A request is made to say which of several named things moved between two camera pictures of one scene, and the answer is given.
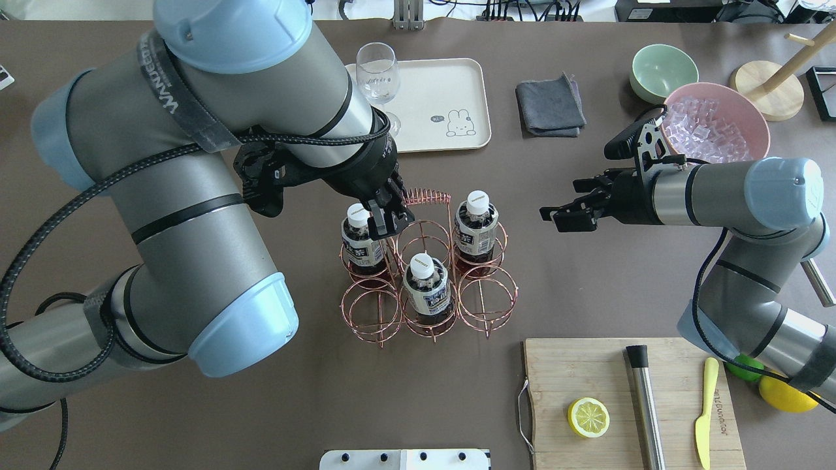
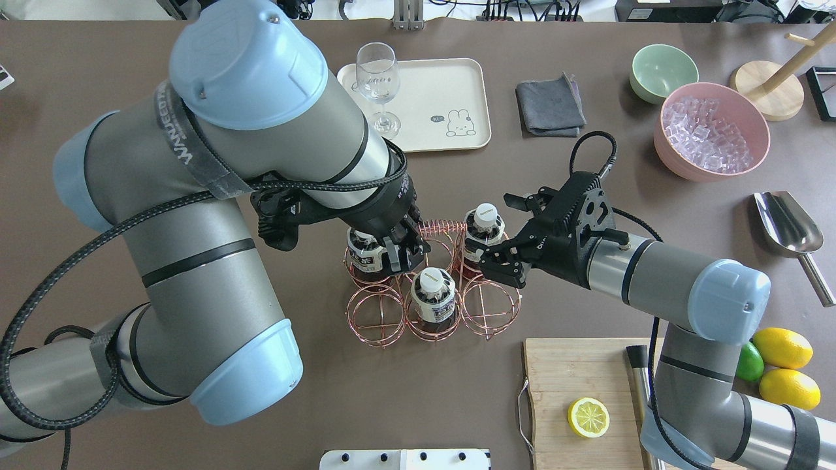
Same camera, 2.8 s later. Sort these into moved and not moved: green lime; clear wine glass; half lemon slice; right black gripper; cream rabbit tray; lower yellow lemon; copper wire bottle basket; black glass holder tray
Moved: right black gripper; copper wire bottle basket
Not moved: half lemon slice; clear wine glass; black glass holder tray; green lime; cream rabbit tray; lower yellow lemon
